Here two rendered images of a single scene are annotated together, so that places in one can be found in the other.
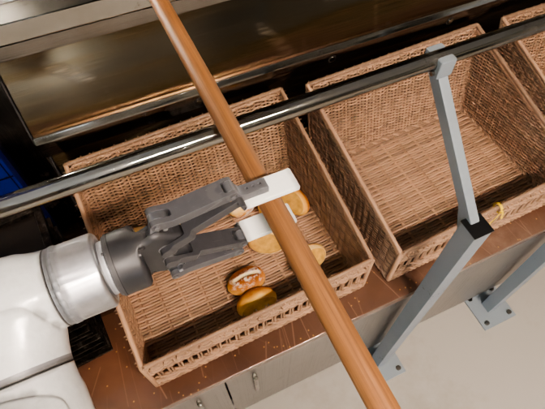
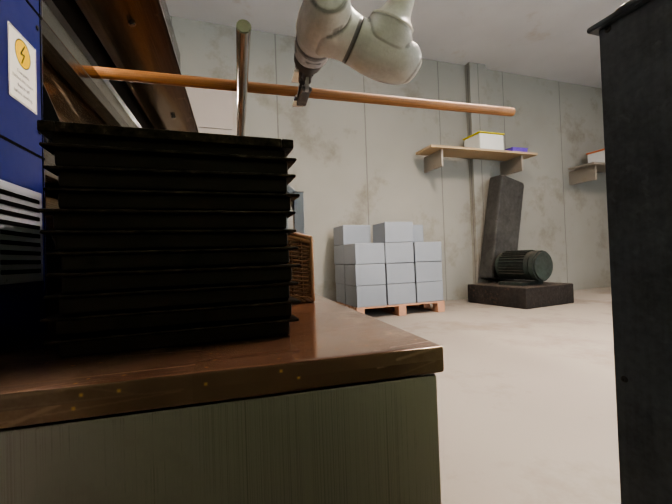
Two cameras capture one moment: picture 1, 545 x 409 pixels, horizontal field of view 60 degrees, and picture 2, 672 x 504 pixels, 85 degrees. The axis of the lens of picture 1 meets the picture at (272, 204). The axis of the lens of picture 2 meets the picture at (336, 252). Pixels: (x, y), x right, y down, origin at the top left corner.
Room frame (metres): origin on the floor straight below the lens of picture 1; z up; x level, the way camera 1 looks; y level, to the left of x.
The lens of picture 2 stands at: (0.03, 1.08, 0.68)
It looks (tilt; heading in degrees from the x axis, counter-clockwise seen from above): 1 degrees up; 280
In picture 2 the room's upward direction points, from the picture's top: 2 degrees counter-clockwise
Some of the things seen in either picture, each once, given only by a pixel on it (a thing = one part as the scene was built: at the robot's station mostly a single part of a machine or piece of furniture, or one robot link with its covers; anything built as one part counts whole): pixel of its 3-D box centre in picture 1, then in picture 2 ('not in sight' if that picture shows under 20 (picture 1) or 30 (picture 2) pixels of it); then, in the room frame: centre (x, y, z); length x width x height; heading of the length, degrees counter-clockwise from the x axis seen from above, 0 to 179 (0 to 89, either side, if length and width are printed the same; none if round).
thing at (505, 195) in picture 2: not in sight; (515, 235); (-1.55, -4.20, 0.90); 1.08 x 1.06 x 1.79; 119
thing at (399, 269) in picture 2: not in sight; (386, 268); (0.17, -3.47, 0.53); 1.12 x 0.72 x 1.07; 29
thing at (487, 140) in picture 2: not in sight; (483, 144); (-1.25, -4.45, 2.23); 0.44 x 0.36 x 0.25; 29
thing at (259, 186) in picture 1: (246, 187); not in sight; (0.30, 0.03, 1.25); 0.05 x 0.01 x 0.03; 115
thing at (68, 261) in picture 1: (85, 276); (312, 46); (0.22, 0.21, 1.20); 0.09 x 0.06 x 0.09; 25
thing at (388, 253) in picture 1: (435, 144); not in sight; (0.80, -0.43, 0.72); 0.56 x 0.49 x 0.28; 116
